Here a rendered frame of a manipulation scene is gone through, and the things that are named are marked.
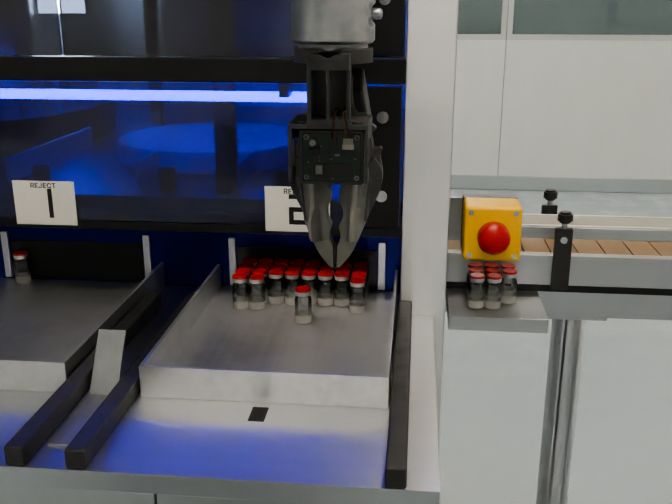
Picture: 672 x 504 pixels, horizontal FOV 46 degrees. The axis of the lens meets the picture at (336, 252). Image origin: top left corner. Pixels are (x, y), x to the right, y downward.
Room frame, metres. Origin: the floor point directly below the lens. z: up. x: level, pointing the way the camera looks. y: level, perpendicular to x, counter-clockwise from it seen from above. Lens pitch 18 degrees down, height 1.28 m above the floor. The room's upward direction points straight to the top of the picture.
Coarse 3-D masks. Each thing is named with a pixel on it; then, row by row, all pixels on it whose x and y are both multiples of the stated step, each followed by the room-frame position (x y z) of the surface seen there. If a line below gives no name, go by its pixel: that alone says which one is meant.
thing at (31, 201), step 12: (12, 180) 1.04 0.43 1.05; (24, 180) 1.04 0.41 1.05; (24, 192) 1.04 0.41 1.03; (36, 192) 1.04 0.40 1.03; (60, 192) 1.03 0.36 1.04; (72, 192) 1.03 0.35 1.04; (24, 204) 1.04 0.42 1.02; (36, 204) 1.04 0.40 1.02; (60, 204) 1.03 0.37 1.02; (72, 204) 1.03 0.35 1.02; (24, 216) 1.04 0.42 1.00; (36, 216) 1.04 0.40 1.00; (48, 216) 1.04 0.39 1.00; (60, 216) 1.03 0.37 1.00; (72, 216) 1.03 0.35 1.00
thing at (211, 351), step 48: (192, 336) 0.91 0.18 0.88; (240, 336) 0.91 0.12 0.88; (288, 336) 0.91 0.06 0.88; (336, 336) 0.91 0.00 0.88; (384, 336) 0.91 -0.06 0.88; (144, 384) 0.76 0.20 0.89; (192, 384) 0.75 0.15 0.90; (240, 384) 0.75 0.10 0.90; (288, 384) 0.74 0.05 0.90; (336, 384) 0.74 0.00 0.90; (384, 384) 0.73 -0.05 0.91
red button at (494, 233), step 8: (488, 224) 0.95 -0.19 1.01; (496, 224) 0.95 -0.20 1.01; (480, 232) 0.95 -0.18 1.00; (488, 232) 0.94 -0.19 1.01; (496, 232) 0.94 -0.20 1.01; (504, 232) 0.94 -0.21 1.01; (480, 240) 0.95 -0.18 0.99; (488, 240) 0.94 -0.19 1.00; (496, 240) 0.94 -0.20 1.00; (504, 240) 0.94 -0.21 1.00; (488, 248) 0.94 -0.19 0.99; (496, 248) 0.94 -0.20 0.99; (504, 248) 0.94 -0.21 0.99
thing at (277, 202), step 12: (276, 192) 1.00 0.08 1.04; (288, 192) 1.00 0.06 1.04; (276, 204) 1.00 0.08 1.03; (288, 204) 1.00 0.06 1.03; (276, 216) 1.00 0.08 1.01; (288, 216) 1.00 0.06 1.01; (300, 216) 1.00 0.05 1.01; (276, 228) 1.00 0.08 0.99; (288, 228) 1.00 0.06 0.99; (300, 228) 1.00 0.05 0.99
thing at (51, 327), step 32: (0, 288) 1.08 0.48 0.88; (32, 288) 1.08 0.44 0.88; (64, 288) 1.08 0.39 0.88; (96, 288) 1.08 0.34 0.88; (128, 288) 1.08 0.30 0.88; (160, 288) 1.08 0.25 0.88; (0, 320) 0.96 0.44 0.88; (32, 320) 0.96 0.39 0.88; (64, 320) 0.96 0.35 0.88; (96, 320) 0.96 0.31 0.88; (0, 352) 0.86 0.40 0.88; (32, 352) 0.86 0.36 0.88; (64, 352) 0.86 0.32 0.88; (0, 384) 0.77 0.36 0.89; (32, 384) 0.77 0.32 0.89
